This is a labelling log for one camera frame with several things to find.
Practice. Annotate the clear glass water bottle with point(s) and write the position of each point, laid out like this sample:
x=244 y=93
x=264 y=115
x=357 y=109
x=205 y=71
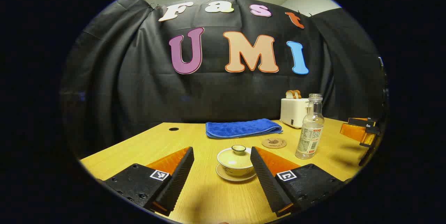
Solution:
x=310 y=137

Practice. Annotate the round black table grommet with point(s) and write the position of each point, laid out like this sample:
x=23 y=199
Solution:
x=174 y=129

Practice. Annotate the round cork coaster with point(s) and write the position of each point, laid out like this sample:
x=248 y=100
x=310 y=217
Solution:
x=274 y=143

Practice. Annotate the toasted bread slice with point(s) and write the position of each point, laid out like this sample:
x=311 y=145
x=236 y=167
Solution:
x=298 y=94
x=290 y=94

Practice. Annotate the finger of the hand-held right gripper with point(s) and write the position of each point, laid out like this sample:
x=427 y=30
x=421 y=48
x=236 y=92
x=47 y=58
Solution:
x=352 y=132
x=362 y=122

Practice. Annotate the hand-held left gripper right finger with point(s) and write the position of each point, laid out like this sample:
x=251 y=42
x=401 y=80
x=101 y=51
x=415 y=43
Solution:
x=268 y=185

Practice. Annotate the black backdrop cloth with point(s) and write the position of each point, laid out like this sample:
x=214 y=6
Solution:
x=139 y=88

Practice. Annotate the blue folded towel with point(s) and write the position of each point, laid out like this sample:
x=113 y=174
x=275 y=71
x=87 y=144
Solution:
x=240 y=128

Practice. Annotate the cream porcelain saucer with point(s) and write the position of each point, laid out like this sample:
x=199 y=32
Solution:
x=234 y=178

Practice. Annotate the white toaster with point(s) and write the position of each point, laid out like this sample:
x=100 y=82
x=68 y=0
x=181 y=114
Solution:
x=291 y=112

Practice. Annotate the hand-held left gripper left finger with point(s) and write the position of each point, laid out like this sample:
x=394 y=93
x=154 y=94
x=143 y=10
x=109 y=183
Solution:
x=177 y=185

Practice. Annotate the cream teacup lid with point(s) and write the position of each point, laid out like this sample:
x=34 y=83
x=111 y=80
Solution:
x=234 y=157

